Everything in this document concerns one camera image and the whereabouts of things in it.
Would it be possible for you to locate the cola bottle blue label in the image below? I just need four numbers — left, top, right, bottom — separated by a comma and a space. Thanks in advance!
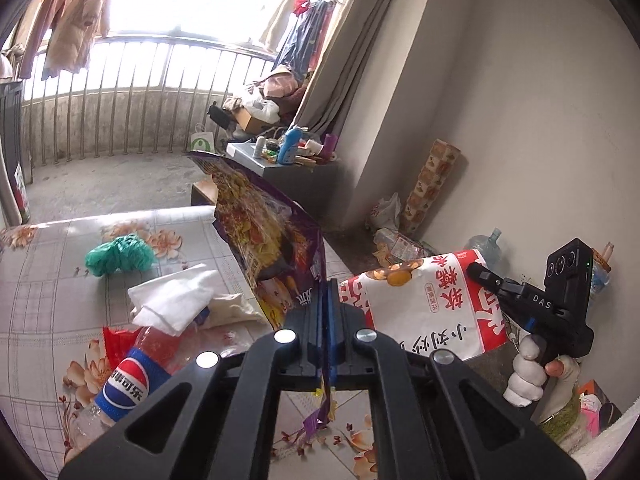
65, 327, 183, 453

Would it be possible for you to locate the purple snack bag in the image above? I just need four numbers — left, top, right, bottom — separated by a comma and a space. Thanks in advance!
187, 152, 338, 443

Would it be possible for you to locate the green white paper bag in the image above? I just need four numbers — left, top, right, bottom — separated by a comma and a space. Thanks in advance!
187, 124, 217, 155

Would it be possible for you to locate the white towel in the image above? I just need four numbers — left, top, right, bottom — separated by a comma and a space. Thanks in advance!
572, 402, 640, 480

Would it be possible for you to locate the red wrapper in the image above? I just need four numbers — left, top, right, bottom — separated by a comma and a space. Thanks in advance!
101, 325, 146, 376

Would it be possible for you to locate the dark blue hanging garment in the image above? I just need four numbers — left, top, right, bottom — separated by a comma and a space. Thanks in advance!
272, 0, 336, 81

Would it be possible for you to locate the beige puffer jacket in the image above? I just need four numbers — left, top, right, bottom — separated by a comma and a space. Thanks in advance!
42, 0, 126, 76

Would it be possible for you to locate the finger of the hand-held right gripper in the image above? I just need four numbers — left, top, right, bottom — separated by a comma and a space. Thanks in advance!
466, 261, 507, 297

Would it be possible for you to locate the patterned cardboard roll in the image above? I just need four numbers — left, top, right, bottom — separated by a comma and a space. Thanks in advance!
400, 139, 462, 236

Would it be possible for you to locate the white plastic bag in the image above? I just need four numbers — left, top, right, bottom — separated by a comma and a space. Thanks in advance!
369, 192, 403, 233

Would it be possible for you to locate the pile of packets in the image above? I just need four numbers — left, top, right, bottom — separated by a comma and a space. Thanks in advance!
372, 227, 441, 268

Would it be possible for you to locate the white tissue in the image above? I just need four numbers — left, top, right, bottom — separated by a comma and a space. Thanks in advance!
127, 265, 221, 336

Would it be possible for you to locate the metal balcony railing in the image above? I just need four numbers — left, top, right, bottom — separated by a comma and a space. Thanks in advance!
20, 35, 281, 166

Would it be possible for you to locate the person's right hand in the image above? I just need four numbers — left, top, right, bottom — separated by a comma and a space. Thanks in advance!
502, 332, 581, 407

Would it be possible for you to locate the orange pink box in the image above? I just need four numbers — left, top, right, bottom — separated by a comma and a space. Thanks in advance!
577, 380, 623, 438

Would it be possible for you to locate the wooden stool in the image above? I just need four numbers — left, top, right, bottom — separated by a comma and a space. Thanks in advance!
191, 176, 221, 207

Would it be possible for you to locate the pink hanging jacket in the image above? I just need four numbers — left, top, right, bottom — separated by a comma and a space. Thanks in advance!
17, 0, 86, 78

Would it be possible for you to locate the white hanging garment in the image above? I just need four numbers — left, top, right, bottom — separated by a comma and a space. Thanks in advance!
260, 0, 301, 53

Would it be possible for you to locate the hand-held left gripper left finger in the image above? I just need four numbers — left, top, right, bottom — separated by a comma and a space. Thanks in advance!
57, 279, 332, 480

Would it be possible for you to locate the grey curtain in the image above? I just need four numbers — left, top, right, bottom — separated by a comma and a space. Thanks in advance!
295, 0, 441, 136

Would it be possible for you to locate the green plastic bag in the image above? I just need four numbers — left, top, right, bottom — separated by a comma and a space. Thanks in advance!
84, 233, 157, 278

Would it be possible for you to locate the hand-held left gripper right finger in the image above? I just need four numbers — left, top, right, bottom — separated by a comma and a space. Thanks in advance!
331, 279, 587, 480

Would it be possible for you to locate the beige cloth pouch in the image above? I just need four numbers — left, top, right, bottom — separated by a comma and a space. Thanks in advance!
200, 292, 268, 331

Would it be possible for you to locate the floral tablecloth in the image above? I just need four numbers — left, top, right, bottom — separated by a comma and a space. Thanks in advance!
0, 205, 391, 480

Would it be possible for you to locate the large water jug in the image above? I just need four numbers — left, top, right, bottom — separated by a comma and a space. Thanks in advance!
465, 227, 503, 273

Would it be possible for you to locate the pile of clothes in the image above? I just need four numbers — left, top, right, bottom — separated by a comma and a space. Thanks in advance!
225, 66, 308, 121

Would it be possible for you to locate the cardboard box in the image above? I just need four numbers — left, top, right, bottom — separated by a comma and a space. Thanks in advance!
232, 107, 281, 133

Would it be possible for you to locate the dark metal door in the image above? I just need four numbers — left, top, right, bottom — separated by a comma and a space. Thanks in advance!
0, 80, 35, 226

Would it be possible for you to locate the grey cabinet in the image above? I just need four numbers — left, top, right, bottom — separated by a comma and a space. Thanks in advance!
226, 141, 351, 221

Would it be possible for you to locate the red white snack bag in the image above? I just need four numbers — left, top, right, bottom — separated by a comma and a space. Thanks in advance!
339, 249, 511, 361

